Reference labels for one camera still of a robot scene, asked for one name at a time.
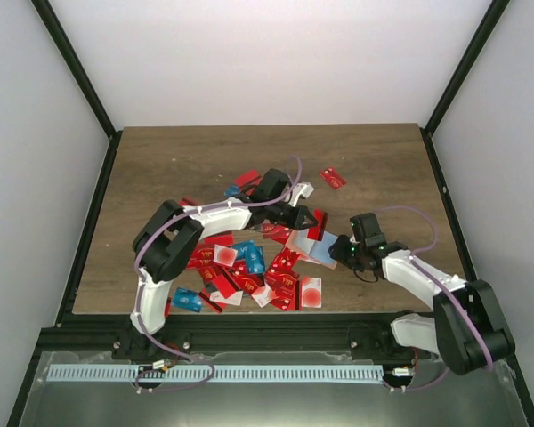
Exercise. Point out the white card red circle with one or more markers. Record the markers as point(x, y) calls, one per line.
point(311, 292)

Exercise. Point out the red VIP card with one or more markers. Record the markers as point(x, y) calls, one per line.
point(282, 283)

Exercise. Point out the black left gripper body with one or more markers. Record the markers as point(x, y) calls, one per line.
point(285, 219)

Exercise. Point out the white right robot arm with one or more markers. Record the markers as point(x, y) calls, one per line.
point(467, 328)

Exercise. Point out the small red card far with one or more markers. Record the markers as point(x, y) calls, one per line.
point(333, 178)

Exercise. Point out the white card red dot left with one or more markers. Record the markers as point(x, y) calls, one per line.
point(225, 256)

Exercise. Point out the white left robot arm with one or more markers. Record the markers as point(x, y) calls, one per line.
point(164, 245)

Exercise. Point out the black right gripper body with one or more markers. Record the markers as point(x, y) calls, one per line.
point(351, 256)

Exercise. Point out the black frame post left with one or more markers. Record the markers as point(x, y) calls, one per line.
point(64, 46)

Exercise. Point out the blue card near edge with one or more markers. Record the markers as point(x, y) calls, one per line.
point(186, 299)

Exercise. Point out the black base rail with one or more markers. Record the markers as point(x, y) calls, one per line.
point(361, 335)

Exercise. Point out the light blue slotted cable duct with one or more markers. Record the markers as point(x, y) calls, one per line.
point(221, 374)

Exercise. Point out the black frame post right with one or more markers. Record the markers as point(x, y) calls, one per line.
point(472, 52)

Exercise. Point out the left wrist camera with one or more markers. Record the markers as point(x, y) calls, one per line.
point(301, 190)

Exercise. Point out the blue card in pile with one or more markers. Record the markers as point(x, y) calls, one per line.
point(252, 255)

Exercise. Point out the black frame post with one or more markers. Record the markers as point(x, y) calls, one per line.
point(64, 46)
point(472, 52)

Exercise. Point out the pink card holder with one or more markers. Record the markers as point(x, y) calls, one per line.
point(314, 251)

